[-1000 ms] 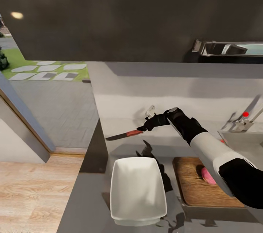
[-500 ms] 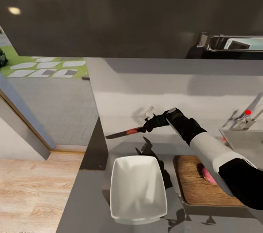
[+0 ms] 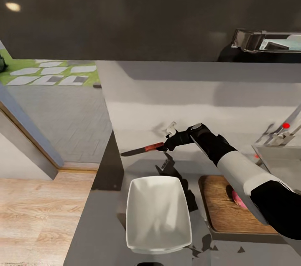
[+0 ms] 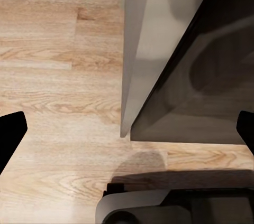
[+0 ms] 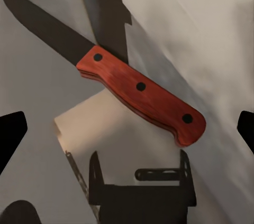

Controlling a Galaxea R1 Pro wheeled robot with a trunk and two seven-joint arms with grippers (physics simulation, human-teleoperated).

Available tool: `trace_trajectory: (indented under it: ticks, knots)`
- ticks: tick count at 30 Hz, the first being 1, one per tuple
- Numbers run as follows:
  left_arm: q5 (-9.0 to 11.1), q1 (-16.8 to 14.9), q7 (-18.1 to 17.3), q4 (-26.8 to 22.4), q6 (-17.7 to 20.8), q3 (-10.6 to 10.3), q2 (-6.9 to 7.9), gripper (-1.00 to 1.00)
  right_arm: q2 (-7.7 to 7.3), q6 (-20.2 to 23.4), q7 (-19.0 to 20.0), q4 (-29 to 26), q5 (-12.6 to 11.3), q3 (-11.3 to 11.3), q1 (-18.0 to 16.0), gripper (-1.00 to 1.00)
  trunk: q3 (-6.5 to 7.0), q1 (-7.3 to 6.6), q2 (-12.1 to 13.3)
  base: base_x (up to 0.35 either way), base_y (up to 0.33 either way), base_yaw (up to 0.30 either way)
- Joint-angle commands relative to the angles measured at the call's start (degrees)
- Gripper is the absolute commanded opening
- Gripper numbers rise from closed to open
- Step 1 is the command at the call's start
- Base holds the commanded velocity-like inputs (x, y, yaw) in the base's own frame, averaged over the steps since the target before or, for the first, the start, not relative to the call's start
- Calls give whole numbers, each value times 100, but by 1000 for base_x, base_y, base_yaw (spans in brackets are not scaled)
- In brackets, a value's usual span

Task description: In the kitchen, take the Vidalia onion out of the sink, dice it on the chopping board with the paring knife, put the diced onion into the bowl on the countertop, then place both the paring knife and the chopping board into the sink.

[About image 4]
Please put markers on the dishwasher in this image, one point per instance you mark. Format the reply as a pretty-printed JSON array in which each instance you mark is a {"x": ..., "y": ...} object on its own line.
[{"x": 207, "y": 81}]

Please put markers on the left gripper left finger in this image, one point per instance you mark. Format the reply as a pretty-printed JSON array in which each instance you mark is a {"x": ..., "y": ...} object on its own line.
[{"x": 12, "y": 129}]

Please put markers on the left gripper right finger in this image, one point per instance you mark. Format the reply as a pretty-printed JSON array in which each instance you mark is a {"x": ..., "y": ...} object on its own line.
[{"x": 245, "y": 127}]

